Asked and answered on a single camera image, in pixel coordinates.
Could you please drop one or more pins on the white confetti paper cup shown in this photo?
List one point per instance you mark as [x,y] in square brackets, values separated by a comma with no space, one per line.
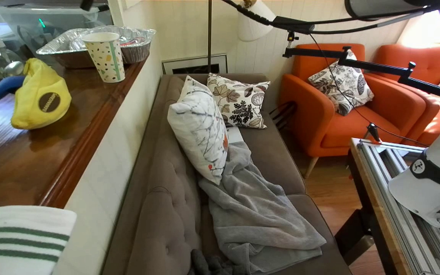
[106,59]

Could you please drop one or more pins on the white branch print pillow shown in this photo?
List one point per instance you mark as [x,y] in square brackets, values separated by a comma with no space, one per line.
[198,128]

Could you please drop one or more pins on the brown floral pillow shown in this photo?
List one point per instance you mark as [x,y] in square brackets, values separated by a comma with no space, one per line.
[241,102]

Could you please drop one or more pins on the light grey fleece blanket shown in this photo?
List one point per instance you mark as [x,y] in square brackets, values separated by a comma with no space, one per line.
[261,219]

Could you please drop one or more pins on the grey sofa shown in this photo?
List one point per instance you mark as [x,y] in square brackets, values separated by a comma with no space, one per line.
[169,215]

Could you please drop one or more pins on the white floor lamp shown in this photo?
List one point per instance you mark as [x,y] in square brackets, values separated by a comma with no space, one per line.
[253,25]

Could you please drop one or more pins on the orange armchair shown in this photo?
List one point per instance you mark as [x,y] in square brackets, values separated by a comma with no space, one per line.
[343,128]
[409,62]

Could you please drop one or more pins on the aluminium foil tray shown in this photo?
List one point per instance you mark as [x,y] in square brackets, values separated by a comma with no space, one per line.
[138,44]

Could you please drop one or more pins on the grey paisley pillow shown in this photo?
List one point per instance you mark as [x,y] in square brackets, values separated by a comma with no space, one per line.
[345,85]

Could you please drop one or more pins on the wooden top robot table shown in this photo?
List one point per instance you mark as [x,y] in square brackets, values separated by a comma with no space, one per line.
[383,204]

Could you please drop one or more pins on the white green striped towel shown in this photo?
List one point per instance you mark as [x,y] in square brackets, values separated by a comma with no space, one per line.
[22,239]

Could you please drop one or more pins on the clear plastic bottle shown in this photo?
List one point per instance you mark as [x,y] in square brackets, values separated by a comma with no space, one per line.
[7,59]

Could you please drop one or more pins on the framed wall vent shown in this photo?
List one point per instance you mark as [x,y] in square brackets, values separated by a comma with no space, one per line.
[195,65]

